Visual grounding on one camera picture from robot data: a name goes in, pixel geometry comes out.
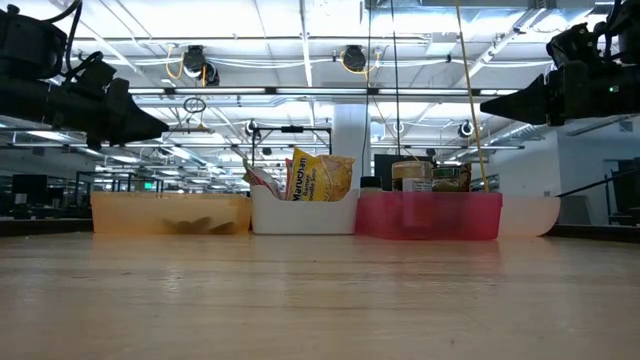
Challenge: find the distant black frame stand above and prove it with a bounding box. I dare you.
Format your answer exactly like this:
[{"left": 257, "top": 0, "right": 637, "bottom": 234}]
[{"left": 251, "top": 124, "right": 335, "bottom": 194}]

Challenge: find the grey background box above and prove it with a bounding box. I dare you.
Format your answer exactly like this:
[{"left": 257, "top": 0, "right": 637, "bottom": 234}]
[{"left": 558, "top": 194, "right": 592, "bottom": 225}]

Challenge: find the distant dark monitor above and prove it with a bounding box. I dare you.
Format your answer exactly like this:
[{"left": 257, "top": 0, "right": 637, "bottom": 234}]
[{"left": 12, "top": 173, "right": 50, "bottom": 207}]

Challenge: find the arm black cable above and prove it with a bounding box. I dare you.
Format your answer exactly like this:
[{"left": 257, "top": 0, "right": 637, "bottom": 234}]
[
  {"left": 555, "top": 168, "right": 640, "bottom": 199},
  {"left": 43, "top": 0, "right": 104, "bottom": 84}
]

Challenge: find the green small bottle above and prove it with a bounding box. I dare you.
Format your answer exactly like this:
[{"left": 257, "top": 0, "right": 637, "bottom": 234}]
[{"left": 431, "top": 166, "right": 462, "bottom": 193}]

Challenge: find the black hanging cable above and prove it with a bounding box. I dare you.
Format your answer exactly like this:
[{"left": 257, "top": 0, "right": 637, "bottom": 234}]
[{"left": 389, "top": 0, "right": 402, "bottom": 157}]

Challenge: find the translucent pink bowl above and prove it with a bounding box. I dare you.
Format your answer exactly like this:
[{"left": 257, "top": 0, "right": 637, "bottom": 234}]
[{"left": 499, "top": 194, "right": 562, "bottom": 238}]

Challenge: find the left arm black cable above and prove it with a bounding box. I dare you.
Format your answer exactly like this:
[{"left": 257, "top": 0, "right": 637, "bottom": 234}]
[{"left": 43, "top": 0, "right": 104, "bottom": 84}]

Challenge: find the red plastic tray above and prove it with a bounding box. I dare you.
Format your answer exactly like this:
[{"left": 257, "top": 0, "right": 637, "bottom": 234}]
[{"left": 355, "top": 190, "right": 504, "bottom": 241}]

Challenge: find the white plastic bin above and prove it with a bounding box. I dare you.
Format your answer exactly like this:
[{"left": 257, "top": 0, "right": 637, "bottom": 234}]
[{"left": 249, "top": 184, "right": 360, "bottom": 236}]

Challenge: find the black ceiling cable reel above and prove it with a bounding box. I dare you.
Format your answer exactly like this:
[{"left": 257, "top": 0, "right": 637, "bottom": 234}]
[
  {"left": 340, "top": 43, "right": 370, "bottom": 74},
  {"left": 180, "top": 43, "right": 222, "bottom": 88}
]

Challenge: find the black aluminium table frame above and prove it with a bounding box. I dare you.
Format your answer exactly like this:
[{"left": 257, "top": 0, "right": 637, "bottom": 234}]
[{"left": 0, "top": 217, "right": 640, "bottom": 245}]

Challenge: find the long ceiling light rail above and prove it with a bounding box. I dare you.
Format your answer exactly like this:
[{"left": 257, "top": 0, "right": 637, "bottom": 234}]
[{"left": 127, "top": 85, "right": 522, "bottom": 97}]

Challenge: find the yellow ramen noodle packet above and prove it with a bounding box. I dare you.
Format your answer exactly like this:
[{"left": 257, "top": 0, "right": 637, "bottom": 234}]
[{"left": 287, "top": 147, "right": 357, "bottom": 203}]

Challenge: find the orange rectangular tray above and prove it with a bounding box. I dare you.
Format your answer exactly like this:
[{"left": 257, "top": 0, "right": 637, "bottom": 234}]
[{"left": 90, "top": 192, "right": 253, "bottom": 236}]

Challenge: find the black screen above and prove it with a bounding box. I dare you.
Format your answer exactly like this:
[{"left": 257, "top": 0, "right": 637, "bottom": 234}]
[{"left": 373, "top": 153, "right": 440, "bottom": 194}]

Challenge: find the tan-lid spice jar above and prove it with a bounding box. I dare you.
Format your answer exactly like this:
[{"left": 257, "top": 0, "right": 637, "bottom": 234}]
[{"left": 391, "top": 159, "right": 434, "bottom": 193}]

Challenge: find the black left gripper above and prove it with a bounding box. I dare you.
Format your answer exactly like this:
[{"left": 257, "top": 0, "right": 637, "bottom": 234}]
[{"left": 47, "top": 58, "right": 171, "bottom": 151}]

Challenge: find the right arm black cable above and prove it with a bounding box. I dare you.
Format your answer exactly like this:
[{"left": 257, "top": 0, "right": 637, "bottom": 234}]
[{"left": 555, "top": 168, "right": 640, "bottom": 199}]

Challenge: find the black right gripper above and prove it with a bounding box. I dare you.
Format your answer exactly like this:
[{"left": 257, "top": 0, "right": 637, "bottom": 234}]
[{"left": 478, "top": 22, "right": 640, "bottom": 127}]

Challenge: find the dark cabinet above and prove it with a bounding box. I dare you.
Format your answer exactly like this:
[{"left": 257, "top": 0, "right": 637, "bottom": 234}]
[{"left": 603, "top": 158, "right": 640, "bottom": 226}]

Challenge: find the white pillar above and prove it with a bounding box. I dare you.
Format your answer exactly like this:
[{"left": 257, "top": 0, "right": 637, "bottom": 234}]
[{"left": 331, "top": 102, "right": 373, "bottom": 195}]

